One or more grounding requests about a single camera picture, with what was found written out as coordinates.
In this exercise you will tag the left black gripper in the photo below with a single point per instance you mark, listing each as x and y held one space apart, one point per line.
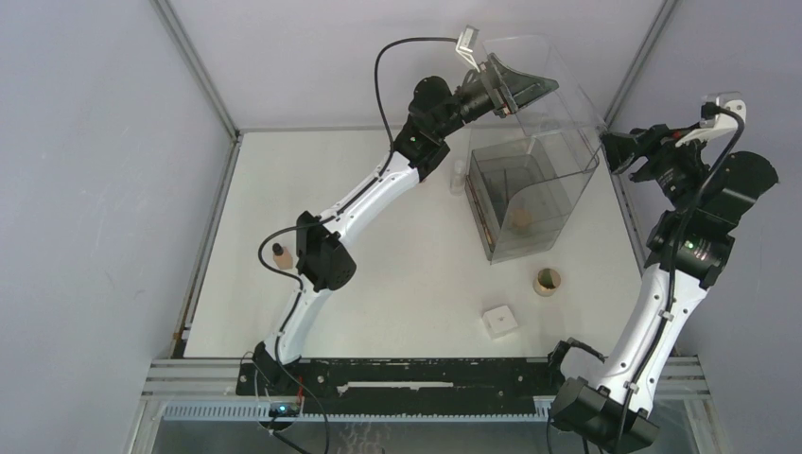
506 90

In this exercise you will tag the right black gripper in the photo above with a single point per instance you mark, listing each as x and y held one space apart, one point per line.
655 143

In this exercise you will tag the clear acrylic organizer box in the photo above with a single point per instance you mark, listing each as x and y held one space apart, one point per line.
539 159

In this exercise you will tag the beige makeup sponge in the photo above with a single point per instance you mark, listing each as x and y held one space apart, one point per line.
521 220

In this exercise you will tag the gold round jar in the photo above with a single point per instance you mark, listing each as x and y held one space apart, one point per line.
546 282

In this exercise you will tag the white cube box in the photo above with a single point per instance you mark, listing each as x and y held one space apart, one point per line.
499 321

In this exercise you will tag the square foundation bottle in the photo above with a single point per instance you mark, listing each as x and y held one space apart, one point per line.
282 257

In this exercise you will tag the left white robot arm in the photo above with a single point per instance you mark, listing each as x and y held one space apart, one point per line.
324 263

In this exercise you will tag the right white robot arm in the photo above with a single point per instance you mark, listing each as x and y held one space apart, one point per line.
607 400

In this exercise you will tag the clear plastic bottle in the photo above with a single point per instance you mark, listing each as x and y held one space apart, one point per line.
458 177

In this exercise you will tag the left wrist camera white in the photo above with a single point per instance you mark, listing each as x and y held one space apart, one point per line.
465 46

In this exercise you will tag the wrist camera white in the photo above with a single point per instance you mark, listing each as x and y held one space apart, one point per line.
465 46
721 114

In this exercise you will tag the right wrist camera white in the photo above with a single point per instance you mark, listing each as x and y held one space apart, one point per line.
721 114

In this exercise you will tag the black mounting rail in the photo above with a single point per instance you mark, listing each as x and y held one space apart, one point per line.
449 387

